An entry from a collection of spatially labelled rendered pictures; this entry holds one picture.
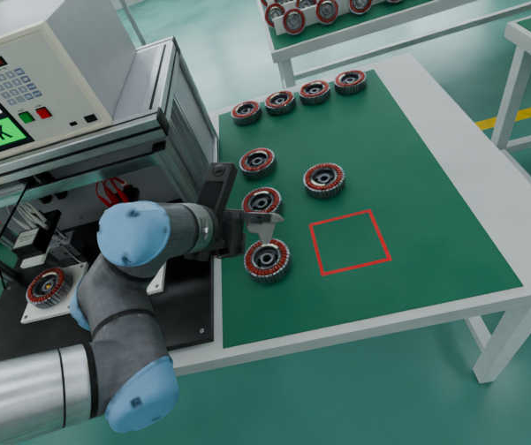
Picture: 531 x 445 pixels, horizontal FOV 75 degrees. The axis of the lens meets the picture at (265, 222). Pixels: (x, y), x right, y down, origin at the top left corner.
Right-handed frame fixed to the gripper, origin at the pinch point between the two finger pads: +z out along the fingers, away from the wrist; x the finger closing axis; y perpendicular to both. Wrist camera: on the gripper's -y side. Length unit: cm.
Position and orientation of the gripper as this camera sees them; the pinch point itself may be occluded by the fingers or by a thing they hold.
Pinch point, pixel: (249, 213)
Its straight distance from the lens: 72.1
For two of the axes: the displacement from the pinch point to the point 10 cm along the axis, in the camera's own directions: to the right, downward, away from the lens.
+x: 9.2, 0.9, -3.7
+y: -0.7, 10.0, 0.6
